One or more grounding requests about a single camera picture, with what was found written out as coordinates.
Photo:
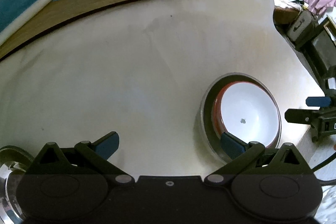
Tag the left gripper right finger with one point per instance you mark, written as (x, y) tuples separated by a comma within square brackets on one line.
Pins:
[(242, 155)]

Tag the white bowl red rim front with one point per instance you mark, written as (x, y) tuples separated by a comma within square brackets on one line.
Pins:
[(218, 113)]

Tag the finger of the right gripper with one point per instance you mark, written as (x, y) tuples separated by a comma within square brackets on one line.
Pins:
[(301, 116), (318, 101)]

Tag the white foam rod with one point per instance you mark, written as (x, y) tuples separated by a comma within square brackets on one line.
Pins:
[(22, 19)]

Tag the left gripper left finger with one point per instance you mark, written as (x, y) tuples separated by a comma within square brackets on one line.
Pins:
[(96, 155)]

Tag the deep steel bowl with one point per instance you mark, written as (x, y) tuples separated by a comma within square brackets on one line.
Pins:
[(206, 122)]

